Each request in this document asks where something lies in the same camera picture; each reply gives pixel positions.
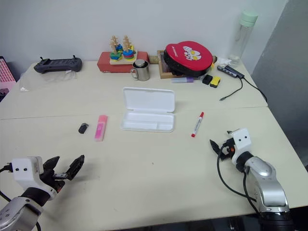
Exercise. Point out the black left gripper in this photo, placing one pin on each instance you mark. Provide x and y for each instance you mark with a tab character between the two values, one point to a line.
51	179

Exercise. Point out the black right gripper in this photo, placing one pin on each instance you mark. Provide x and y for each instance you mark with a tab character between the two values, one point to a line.
226	151

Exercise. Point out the red whiteboard marker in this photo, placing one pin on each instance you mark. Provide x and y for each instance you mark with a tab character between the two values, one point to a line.
197	124

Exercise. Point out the small black cap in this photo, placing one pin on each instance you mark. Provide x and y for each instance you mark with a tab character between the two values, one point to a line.
83	128

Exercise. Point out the pink highlighter pen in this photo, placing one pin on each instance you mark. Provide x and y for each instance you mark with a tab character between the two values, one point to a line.
101	128

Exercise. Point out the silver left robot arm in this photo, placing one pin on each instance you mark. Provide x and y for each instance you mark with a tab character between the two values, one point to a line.
16	211

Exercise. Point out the white plastic pencil case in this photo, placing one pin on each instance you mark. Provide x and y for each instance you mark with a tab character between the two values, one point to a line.
149	101

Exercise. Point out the red table tennis paddle case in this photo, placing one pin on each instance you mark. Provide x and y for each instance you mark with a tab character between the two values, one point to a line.
187	55

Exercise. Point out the yellow and black eraser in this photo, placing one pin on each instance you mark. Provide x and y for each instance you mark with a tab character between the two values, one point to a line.
215	81

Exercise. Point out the small black eraser block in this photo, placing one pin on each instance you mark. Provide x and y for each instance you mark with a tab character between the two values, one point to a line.
207	79

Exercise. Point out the purple highlighter pen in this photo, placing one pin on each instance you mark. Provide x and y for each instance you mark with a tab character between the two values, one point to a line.
183	80

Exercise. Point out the crumpled white tissue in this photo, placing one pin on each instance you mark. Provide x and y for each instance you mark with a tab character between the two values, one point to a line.
223	62

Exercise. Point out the wooden square tray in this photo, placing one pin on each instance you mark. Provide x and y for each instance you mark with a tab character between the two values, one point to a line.
166	73

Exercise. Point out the clear plastic bag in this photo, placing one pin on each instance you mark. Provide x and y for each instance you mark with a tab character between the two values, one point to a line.
48	78

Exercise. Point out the black handheld remote controller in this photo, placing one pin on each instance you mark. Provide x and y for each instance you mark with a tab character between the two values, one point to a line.
57	64

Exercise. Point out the stainless steel mug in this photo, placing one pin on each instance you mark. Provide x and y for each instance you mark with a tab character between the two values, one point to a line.
142	73

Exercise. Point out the clear bottle with green lid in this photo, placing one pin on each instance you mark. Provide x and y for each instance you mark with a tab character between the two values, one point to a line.
241	41

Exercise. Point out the pink patterned box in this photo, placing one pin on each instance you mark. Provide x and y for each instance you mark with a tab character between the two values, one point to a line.
6	72

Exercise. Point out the red cardboard box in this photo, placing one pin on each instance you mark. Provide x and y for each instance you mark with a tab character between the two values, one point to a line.
104	63

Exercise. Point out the metal cylinder weight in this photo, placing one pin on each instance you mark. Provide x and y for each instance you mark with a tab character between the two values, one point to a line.
140	63

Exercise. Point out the wooden colourful stacking toy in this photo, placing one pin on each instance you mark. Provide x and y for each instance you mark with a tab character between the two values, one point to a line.
122	59

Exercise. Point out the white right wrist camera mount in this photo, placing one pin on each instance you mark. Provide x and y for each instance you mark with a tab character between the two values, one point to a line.
241	142

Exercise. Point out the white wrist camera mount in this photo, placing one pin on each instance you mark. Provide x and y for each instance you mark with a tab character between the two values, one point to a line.
25	174
241	142

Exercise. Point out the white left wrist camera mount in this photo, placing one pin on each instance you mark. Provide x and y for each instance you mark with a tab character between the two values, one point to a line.
25	174

